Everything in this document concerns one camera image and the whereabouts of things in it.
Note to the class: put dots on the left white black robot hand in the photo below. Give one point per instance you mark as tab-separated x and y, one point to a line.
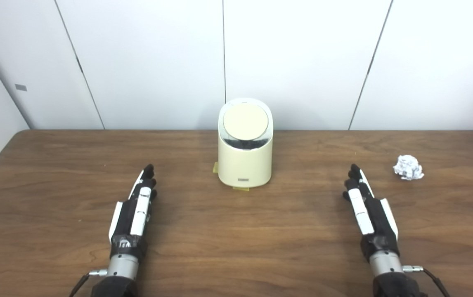
139	210

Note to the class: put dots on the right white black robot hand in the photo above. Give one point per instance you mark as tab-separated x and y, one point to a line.
368	212

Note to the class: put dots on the white paper ball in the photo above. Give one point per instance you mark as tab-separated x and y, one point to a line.
408	167

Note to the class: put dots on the cream-colored trash bin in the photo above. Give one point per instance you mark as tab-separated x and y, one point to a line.
244	163

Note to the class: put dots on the round cream bin lid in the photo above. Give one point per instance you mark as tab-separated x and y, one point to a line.
245	121

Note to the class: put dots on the yellow tape piece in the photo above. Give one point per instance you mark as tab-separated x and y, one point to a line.
241	189
215	167

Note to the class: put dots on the small grey wall label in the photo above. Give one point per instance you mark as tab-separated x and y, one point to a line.
21	87

